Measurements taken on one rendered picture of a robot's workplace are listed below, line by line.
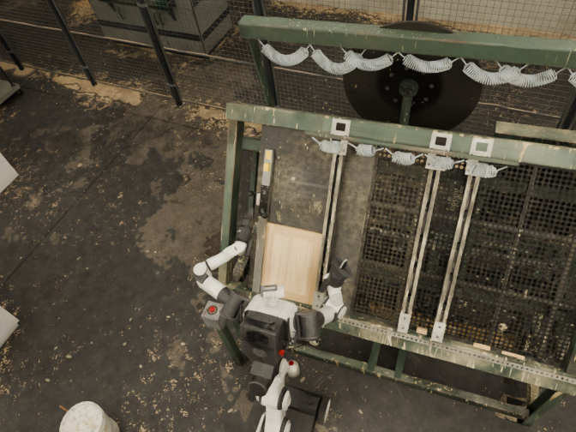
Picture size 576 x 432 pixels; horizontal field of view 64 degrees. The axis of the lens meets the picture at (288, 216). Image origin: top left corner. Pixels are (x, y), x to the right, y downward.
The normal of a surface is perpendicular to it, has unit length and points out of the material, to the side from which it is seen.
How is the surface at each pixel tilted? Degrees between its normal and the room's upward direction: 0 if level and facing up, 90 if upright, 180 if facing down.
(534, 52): 90
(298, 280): 53
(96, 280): 0
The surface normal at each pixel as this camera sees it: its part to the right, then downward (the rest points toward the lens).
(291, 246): -0.33, 0.25
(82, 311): -0.11, -0.61
